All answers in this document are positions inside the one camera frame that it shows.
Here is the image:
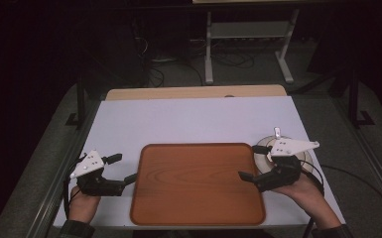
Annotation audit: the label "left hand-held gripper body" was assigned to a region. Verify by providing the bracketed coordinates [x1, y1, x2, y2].
[69, 150, 127, 197]

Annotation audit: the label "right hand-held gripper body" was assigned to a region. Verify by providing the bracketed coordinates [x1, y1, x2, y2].
[253, 137, 320, 193]

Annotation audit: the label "round pale bowl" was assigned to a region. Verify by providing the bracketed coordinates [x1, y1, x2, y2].
[254, 135, 315, 176]

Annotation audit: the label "person's left hand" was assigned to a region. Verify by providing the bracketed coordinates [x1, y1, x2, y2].
[67, 184, 102, 223]

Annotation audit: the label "person's right hand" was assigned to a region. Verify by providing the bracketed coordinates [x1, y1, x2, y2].
[270, 172, 325, 216]

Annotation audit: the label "brown wooden tray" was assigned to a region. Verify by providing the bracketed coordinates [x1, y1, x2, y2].
[129, 142, 267, 227]

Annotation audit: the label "black metal stand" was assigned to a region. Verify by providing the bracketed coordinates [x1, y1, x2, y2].
[64, 73, 88, 130]
[346, 67, 376, 129]

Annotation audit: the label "white table cover board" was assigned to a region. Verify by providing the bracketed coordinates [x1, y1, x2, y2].
[53, 95, 346, 230]

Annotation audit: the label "light wooden table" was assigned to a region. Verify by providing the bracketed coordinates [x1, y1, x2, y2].
[105, 83, 288, 102]

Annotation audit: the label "white metal stand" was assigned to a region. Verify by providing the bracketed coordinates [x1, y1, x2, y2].
[203, 9, 301, 86]

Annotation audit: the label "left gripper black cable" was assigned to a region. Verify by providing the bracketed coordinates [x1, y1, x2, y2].
[63, 157, 87, 220]

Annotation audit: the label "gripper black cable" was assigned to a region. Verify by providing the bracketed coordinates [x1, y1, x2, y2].
[298, 159, 382, 238]
[63, 157, 87, 220]

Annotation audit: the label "grey metal rail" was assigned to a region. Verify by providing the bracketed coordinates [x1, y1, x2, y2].
[330, 95, 382, 223]
[26, 98, 102, 238]

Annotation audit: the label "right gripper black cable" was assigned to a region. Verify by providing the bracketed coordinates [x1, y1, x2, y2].
[298, 159, 382, 238]

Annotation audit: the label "black floor cables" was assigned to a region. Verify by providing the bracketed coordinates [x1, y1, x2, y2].
[132, 35, 256, 88]

